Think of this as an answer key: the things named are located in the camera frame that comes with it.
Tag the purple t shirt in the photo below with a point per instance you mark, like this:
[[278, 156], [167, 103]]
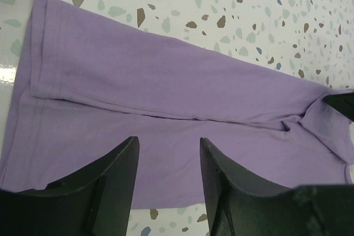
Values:
[[85, 83]]

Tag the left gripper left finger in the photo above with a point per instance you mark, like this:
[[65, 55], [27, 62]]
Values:
[[94, 200]]

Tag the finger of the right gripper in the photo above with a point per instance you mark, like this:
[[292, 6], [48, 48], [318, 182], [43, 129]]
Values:
[[343, 103]]

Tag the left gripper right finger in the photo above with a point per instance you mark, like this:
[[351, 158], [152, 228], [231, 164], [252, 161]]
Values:
[[239, 202]]

